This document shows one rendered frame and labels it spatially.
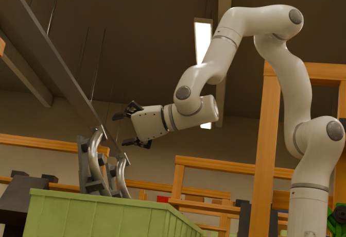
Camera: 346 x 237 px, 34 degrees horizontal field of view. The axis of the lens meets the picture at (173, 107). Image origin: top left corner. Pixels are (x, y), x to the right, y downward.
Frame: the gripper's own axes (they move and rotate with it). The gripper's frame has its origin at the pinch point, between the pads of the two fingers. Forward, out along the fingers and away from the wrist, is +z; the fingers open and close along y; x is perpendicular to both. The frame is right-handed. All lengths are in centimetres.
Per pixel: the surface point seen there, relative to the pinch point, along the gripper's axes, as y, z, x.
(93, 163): -3.6, 7.6, 12.0
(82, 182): -7.3, 11.9, 15.3
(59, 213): -8.3, 15.3, 29.1
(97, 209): -9.5, 4.2, 29.0
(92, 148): -0.2, 7.6, 8.4
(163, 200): -404, 199, -618
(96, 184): -9.1, 7.8, 15.2
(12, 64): -162, 449, -806
